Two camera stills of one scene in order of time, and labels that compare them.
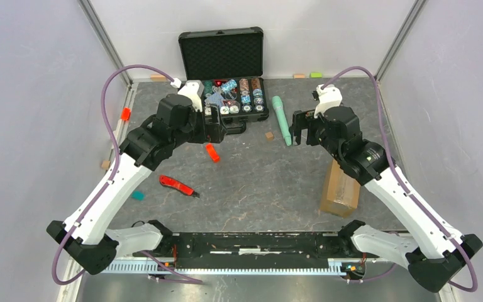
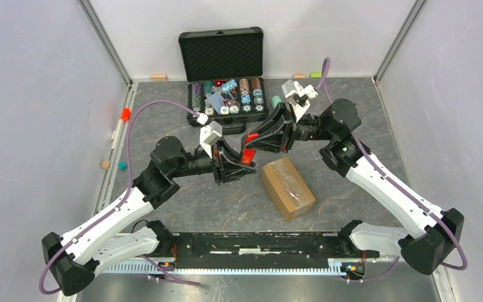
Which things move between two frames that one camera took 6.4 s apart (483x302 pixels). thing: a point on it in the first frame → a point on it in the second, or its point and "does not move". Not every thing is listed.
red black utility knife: [166, 181] → [248, 153]
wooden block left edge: [105, 165] does not move
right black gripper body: [304, 119] → [292, 129]
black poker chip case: [229, 64] does not move
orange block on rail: [126, 114] does not move
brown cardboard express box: [341, 191] → [288, 191]
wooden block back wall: [158, 78] does not move
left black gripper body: [212, 131] → [218, 162]
